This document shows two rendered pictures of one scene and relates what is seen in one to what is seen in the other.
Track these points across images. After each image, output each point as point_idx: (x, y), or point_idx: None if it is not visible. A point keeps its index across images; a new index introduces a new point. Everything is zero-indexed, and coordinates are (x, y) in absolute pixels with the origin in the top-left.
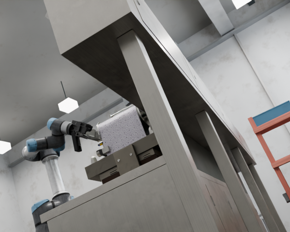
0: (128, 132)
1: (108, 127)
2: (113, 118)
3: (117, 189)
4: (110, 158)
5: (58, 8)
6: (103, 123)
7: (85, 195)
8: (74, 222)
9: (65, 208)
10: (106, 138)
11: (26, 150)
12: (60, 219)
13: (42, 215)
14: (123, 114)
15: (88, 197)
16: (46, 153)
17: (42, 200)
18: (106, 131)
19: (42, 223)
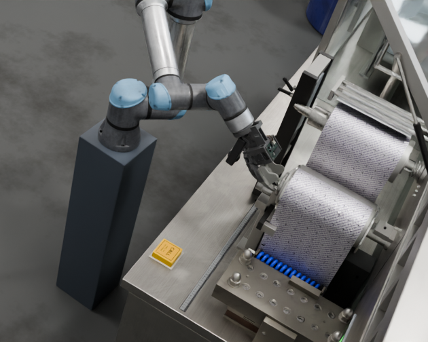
0: (318, 245)
1: (298, 211)
2: (314, 207)
3: None
4: (257, 312)
5: None
6: (296, 193)
7: (193, 325)
8: (163, 326)
9: (160, 308)
10: (282, 217)
11: (147, 49)
12: (148, 308)
13: (126, 283)
14: (334, 220)
15: (196, 330)
16: (183, 11)
17: (134, 100)
18: (290, 211)
19: (119, 130)
